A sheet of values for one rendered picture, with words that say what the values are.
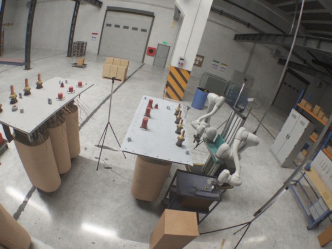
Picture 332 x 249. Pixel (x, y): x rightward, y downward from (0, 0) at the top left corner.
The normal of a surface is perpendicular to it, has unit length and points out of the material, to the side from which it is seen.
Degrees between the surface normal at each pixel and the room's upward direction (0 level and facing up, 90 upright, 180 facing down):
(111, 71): 90
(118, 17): 90
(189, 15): 90
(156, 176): 90
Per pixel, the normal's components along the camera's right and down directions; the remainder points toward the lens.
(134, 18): -0.02, 0.49
